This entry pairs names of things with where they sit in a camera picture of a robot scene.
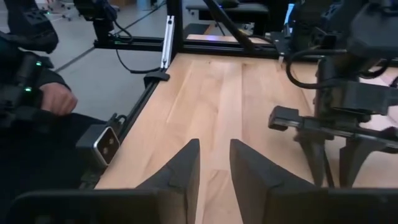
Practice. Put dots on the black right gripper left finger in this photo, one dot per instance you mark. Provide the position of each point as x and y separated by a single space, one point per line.
183 186

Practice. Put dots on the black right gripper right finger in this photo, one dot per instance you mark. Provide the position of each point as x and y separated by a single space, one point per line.
264 193

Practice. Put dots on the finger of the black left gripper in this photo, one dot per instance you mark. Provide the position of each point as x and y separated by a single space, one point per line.
314 149
354 158

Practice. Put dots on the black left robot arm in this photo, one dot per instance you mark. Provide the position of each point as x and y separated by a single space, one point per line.
373 31

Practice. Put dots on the person's hand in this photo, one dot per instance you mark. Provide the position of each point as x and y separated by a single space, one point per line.
57 99

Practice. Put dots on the person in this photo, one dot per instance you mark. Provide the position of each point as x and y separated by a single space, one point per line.
31 161

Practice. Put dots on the silver-faced table-level camera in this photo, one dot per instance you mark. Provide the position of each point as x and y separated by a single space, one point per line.
105 146

